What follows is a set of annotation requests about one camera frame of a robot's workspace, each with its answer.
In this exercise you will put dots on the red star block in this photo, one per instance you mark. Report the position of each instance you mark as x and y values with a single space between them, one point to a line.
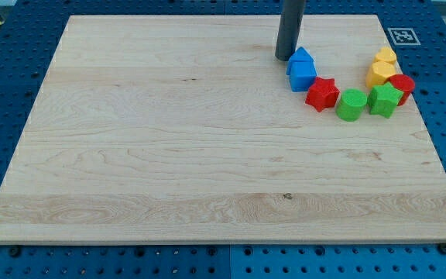
322 94

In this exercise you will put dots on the green star block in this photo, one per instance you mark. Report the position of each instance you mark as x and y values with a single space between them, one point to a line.
383 100

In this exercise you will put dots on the blue triangular prism block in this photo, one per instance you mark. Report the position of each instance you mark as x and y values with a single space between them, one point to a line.
300 55

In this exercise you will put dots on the green cylinder block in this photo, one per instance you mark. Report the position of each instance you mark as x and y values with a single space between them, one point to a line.
351 105

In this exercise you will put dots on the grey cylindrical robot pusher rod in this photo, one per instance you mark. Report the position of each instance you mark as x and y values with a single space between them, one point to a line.
289 28

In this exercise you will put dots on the yellow hexagon block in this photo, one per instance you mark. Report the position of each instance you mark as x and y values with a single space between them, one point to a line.
378 73

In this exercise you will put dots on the yellow heart block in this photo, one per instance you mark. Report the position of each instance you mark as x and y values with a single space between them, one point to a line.
385 54

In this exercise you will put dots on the red cylinder block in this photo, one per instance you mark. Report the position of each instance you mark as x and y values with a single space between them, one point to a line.
404 83

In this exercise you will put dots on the white fiducial marker tag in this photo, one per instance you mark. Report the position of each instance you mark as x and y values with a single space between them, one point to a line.
402 36

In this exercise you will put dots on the black bolt left front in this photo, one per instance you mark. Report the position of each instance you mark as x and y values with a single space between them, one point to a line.
14 251

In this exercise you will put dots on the black bolt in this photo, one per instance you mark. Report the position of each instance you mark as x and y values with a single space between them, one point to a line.
14 251
441 248

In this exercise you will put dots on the black bolt right front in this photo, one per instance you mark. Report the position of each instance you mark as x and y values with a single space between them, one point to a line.
441 248

